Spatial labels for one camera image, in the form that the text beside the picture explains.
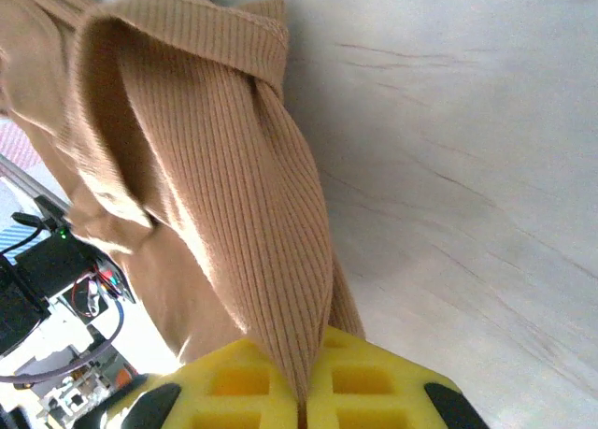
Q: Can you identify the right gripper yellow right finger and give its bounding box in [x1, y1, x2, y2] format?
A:
[306, 325, 490, 429]

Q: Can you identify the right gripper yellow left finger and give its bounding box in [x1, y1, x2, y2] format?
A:
[83, 337, 305, 429]

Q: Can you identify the brown tank top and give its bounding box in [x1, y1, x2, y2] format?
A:
[0, 0, 365, 411]

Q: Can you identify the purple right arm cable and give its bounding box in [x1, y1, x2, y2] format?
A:
[0, 300, 127, 386]

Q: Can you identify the long aluminium frame rail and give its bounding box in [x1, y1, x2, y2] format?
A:
[0, 153, 74, 224]

